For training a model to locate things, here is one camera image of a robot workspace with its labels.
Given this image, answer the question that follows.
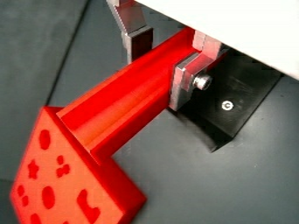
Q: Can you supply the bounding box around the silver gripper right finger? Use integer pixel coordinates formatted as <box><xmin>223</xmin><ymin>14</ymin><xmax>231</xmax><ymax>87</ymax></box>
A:
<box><xmin>169</xmin><ymin>31</ymin><xmax>228</xmax><ymax>111</ymax></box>

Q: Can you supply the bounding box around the red shape-sorter block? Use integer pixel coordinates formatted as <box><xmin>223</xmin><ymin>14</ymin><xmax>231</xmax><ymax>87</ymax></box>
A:
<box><xmin>10</xmin><ymin>107</ymin><xmax>145</xmax><ymax>224</ymax></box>

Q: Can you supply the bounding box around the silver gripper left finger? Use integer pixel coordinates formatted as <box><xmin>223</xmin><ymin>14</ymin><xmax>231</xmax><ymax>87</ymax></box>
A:
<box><xmin>106</xmin><ymin>0</ymin><xmax>153</xmax><ymax>64</ymax></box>

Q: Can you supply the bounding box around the black L-shaped fixture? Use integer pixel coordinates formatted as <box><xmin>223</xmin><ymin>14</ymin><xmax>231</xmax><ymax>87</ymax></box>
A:
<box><xmin>176</xmin><ymin>50</ymin><xmax>281</xmax><ymax>152</ymax></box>

